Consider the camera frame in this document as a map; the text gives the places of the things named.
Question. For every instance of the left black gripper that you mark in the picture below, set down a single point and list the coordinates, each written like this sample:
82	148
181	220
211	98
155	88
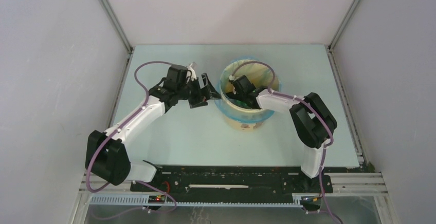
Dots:
202	95

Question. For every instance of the blue plastic trash bag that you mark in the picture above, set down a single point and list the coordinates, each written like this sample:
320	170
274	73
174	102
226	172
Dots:
252	113

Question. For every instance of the yellow cartoon trash bin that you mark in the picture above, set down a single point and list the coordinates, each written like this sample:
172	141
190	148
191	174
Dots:
248	120

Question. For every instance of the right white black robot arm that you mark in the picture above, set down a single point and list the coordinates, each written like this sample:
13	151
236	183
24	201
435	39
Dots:
313	121

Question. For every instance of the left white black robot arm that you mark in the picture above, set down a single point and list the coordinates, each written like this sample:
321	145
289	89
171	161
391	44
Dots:
107	151

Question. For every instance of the left small circuit board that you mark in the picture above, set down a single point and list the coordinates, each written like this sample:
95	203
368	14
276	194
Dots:
156	199

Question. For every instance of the small circuit board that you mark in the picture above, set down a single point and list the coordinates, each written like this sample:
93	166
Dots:
311	200
156	199

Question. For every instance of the right small circuit board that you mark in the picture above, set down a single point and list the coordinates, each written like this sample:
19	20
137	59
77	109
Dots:
311	200

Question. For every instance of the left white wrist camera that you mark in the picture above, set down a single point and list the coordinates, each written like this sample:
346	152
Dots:
191	76

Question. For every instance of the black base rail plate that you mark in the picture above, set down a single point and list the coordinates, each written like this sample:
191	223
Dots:
238	182

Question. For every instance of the grey slotted cable duct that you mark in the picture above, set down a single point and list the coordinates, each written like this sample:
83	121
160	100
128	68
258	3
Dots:
142	199

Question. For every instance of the left aluminium frame post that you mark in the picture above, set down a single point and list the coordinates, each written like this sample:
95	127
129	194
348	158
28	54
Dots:
109	11

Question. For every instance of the aluminium frame post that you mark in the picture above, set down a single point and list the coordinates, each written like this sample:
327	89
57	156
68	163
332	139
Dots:
109	11
344	23

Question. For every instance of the right aluminium frame post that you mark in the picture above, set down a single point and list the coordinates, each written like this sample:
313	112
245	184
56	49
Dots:
344	23

